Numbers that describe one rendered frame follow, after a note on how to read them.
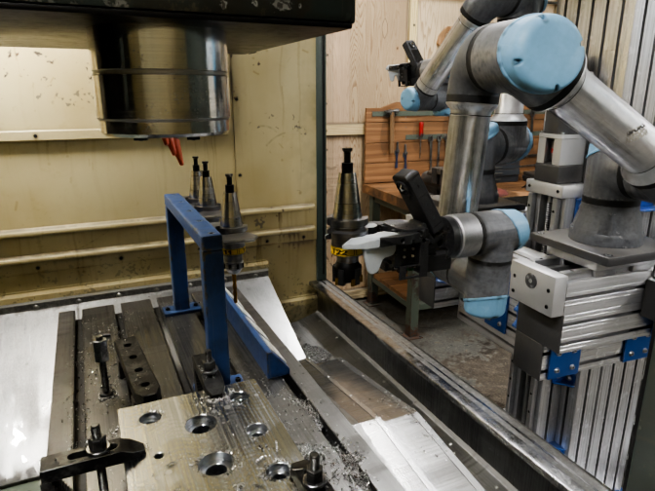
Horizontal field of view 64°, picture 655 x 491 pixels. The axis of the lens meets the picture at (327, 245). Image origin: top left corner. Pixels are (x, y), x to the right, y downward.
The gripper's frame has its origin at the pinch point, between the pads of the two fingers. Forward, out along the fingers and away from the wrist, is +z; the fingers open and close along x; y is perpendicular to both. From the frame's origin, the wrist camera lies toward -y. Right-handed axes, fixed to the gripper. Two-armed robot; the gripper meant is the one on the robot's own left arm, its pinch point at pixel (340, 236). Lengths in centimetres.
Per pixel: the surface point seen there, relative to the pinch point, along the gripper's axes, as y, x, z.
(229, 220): 3.0, 29.5, 9.7
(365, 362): 59, 59, -38
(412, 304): 102, 183, -141
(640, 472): 36, -26, -40
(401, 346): 46, 43, -40
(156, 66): -23.2, -6.9, 26.0
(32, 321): 44, 97, 53
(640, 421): 28, -25, -40
